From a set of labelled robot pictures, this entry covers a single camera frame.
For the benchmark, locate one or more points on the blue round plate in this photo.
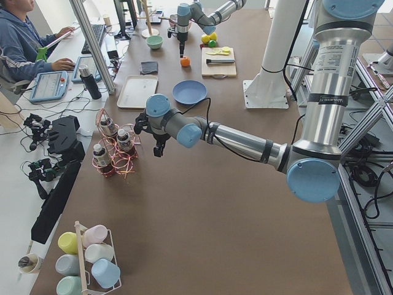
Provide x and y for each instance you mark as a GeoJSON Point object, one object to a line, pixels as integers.
{"type": "Point", "coordinates": [189, 92]}

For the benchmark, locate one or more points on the tea bottle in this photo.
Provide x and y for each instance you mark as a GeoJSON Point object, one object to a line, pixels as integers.
{"type": "Point", "coordinates": [102, 160]}
{"type": "Point", "coordinates": [108, 127]}
{"type": "Point", "coordinates": [125, 143]}

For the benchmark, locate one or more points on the pink ice bowl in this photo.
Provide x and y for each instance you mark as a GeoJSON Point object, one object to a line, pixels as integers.
{"type": "Point", "coordinates": [173, 21]}

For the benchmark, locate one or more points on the lower whole lemon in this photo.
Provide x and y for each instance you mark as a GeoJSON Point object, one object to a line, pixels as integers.
{"type": "Point", "coordinates": [205, 38]}

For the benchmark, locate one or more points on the mint green bowl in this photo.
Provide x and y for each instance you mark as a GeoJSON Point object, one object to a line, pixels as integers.
{"type": "Point", "coordinates": [154, 42]}

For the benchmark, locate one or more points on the paper cup with pens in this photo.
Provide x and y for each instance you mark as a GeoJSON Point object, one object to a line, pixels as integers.
{"type": "Point", "coordinates": [30, 263]}

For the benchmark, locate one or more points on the orange mandarin fruit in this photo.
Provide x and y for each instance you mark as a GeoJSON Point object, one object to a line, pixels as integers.
{"type": "Point", "coordinates": [185, 61]}

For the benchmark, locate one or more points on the back right tea bottle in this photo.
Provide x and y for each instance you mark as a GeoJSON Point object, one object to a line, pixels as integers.
{"type": "Point", "coordinates": [125, 143]}

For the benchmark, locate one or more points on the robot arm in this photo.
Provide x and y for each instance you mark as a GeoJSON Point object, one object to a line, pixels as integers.
{"type": "Point", "coordinates": [311, 163]}
{"type": "Point", "coordinates": [208, 23]}

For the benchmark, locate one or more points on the yellow plastic knife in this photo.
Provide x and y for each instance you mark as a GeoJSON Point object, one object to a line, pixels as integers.
{"type": "Point", "coordinates": [223, 54]}

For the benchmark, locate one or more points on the black thermos bottle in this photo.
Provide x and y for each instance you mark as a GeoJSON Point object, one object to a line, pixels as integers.
{"type": "Point", "coordinates": [89, 82]}

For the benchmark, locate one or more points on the yellow plastic cup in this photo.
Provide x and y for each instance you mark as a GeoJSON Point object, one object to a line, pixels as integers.
{"type": "Point", "coordinates": [67, 242]}

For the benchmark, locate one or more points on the white plastic cup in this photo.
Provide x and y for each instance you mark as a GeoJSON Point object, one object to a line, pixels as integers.
{"type": "Point", "coordinates": [95, 252]}

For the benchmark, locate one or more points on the pink plastic cup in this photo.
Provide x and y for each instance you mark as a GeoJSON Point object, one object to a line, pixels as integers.
{"type": "Point", "coordinates": [95, 234]}

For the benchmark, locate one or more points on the seated person blue hoodie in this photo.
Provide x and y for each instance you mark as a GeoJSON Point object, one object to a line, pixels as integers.
{"type": "Point", "coordinates": [20, 42]}

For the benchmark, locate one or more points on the copper wire bottle rack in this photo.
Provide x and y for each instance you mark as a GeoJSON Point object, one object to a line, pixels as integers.
{"type": "Point", "coordinates": [122, 162]}

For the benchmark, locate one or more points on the grey plastic cup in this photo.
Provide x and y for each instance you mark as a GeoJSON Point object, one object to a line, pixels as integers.
{"type": "Point", "coordinates": [68, 265]}

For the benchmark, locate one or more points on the lower blue teach pendant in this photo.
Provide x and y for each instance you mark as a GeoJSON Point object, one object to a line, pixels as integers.
{"type": "Point", "coordinates": [49, 86]}

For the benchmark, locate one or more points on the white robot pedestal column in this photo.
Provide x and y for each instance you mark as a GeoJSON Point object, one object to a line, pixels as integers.
{"type": "Point", "coordinates": [268, 88]}

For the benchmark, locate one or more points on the white wire cup rack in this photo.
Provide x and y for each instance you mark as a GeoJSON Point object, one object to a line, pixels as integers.
{"type": "Point", "coordinates": [89, 284]}

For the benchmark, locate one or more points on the cream rabbit tray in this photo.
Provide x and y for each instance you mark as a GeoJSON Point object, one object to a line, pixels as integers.
{"type": "Point", "coordinates": [136, 90]}

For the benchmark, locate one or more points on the mint plastic cup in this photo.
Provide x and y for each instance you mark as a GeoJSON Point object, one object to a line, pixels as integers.
{"type": "Point", "coordinates": [70, 285]}

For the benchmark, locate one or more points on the back left tea bottle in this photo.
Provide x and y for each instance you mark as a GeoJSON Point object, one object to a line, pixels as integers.
{"type": "Point", "coordinates": [108, 127]}

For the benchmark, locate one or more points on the steel muddler black tip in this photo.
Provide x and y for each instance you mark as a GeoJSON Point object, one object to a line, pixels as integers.
{"type": "Point", "coordinates": [220, 61]}

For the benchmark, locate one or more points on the front tea bottle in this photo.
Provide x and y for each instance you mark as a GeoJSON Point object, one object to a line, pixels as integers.
{"type": "Point", "coordinates": [102, 160]}

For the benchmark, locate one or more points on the light blue plastic cup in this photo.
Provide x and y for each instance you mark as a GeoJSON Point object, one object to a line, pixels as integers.
{"type": "Point", "coordinates": [106, 273]}

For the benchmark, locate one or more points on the bamboo cutting board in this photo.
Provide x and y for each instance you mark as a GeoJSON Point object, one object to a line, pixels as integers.
{"type": "Point", "coordinates": [217, 70]}

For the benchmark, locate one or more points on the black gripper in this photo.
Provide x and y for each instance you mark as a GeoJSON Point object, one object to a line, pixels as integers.
{"type": "Point", "coordinates": [159, 137]}
{"type": "Point", "coordinates": [182, 38]}

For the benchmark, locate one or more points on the upper lemon half slice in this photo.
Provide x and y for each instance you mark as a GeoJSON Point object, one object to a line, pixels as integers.
{"type": "Point", "coordinates": [226, 49]}

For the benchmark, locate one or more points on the grey folded cloth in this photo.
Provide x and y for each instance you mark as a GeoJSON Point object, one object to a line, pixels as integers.
{"type": "Point", "coordinates": [148, 67]}

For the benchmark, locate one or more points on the wooden cup stand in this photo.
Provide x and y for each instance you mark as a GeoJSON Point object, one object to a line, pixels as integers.
{"type": "Point", "coordinates": [150, 31]}

